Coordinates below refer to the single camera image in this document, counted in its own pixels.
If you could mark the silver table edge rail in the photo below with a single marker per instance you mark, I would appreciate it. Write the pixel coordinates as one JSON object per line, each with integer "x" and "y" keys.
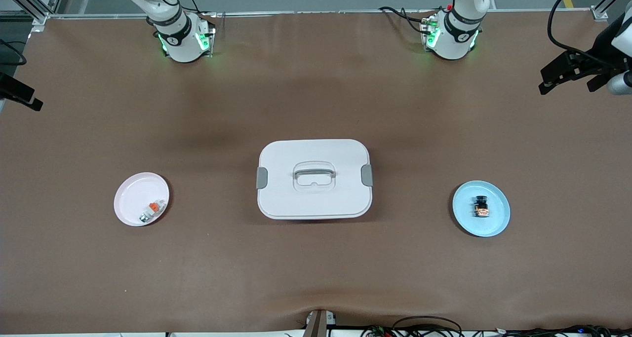
{"x": 321, "y": 12}

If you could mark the small orange and white connector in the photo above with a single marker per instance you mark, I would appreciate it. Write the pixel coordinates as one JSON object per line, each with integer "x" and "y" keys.
{"x": 150, "y": 211}

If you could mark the pink round plate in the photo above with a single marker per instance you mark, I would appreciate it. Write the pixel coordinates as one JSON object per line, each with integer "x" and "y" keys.
{"x": 133, "y": 196}

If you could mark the light blue round plate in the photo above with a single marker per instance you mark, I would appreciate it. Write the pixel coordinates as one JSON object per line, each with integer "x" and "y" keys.
{"x": 498, "y": 218}

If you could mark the white lidded plastic box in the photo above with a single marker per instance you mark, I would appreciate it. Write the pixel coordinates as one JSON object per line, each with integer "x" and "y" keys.
{"x": 316, "y": 201}

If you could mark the grey box latch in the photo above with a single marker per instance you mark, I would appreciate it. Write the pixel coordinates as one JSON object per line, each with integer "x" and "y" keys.
{"x": 261, "y": 178}
{"x": 367, "y": 175}

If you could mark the brown camera mount post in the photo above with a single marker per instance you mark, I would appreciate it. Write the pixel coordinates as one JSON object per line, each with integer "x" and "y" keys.
{"x": 318, "y": 324}

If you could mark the orange and black push-button switch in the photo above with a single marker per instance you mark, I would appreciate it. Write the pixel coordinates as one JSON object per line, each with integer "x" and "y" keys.
{"x": 481, "y": 207}

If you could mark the aluminium frame profile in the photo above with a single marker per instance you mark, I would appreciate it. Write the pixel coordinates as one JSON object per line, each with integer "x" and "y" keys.
{"x": 39, "y": 18}
{"x": 599, "y": 14}

